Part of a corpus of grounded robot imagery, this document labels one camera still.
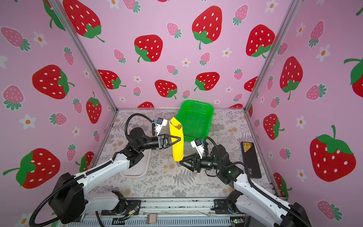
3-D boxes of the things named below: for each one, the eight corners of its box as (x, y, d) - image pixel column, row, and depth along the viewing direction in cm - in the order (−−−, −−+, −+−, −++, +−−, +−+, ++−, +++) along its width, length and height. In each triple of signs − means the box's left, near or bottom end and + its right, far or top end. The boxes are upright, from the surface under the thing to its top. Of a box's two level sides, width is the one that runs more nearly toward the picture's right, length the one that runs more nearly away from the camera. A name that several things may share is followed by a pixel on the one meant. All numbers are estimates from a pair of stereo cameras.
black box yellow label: (248, 178, 86) (249, 176, 84) (238, 144, 102) (240, 142, 99) (263, 178, 86) (265, 176, 84) (251, 144, 102) (253, 142, 99)
